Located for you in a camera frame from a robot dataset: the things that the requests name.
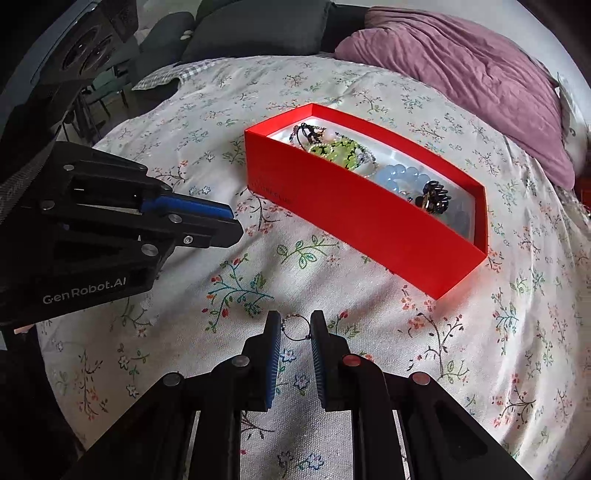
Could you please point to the pink pillow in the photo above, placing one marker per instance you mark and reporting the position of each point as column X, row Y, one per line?
column 461, row 69

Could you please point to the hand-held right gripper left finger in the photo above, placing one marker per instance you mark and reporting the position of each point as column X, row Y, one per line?
column 276, row 350

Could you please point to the dark spotted cushion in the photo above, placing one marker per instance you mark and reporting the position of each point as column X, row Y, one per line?
column 166, row 41

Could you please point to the grey checked sheet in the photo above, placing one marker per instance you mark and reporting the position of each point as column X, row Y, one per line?
column 161, row 76

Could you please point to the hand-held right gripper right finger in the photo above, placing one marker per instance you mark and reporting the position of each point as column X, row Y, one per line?
column 316, row 355

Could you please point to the white printed pillow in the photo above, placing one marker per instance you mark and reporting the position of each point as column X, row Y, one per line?
column 575, row 129

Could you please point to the dark grey pillow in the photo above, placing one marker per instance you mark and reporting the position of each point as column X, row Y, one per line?
column 258, row 27

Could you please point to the floral bed sheet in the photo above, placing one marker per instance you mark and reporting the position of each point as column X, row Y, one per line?
column 231, row 152

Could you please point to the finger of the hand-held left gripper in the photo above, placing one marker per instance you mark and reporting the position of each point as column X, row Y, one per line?
column 207, row 233
column 198, row 206

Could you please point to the red jewelry box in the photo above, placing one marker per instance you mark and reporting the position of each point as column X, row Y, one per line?
column 323, row 198

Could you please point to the black hair claw clip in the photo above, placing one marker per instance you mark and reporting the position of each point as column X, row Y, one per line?
column 431, row 196

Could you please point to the dark chair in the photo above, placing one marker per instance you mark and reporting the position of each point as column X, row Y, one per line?
column 101, row 87

